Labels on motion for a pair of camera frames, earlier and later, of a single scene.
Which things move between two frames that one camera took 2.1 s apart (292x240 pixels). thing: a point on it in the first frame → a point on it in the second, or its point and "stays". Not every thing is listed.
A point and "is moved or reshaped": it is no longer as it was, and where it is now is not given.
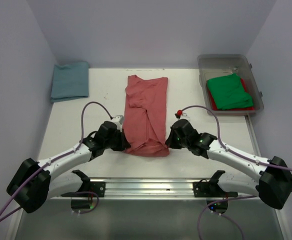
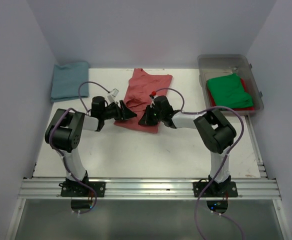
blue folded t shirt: x=70 y=81 stays
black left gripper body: x=123 y=140 → x=122 y=110
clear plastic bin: x=229 y=85 stays
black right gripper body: x=171 y=140 → x=151 y=115
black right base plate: x=208 y=189 stays
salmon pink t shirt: x=144 y=116 is moved or reshaped
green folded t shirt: x=228 y=93 stays
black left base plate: x=98 y=187 stays
